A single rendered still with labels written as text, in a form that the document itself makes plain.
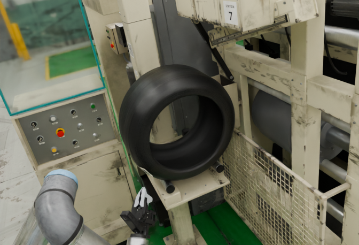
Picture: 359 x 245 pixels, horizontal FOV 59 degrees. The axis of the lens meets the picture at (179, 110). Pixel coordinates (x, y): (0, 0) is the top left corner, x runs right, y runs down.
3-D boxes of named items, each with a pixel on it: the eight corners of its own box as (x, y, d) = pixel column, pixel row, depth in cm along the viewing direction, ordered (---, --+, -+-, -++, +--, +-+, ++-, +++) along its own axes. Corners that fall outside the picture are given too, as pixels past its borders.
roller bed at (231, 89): (205, 121, 210) (199, 80, 197) (224, 115, 214) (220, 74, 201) (220, 134, 193) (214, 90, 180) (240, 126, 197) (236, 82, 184)
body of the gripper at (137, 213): (145, 211, 145) (140, 238, 140) (131, 207, 139) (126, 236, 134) (156, 210, 140) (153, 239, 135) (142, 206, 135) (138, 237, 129)
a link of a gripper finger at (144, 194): (150, 189, 146) (148, 209, 142) (141, 186, 142) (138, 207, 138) (155, 189, 144) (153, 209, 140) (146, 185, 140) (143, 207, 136)
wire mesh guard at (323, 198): (224, 198, 228) (212, 113, 197) (226, 197, 228) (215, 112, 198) (318, 309, 151) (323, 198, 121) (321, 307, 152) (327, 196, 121)
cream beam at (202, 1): (176, 16, 162) (171, -14, 155) (219, 6, 169) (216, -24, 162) (241, 33, 110) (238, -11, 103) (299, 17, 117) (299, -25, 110)
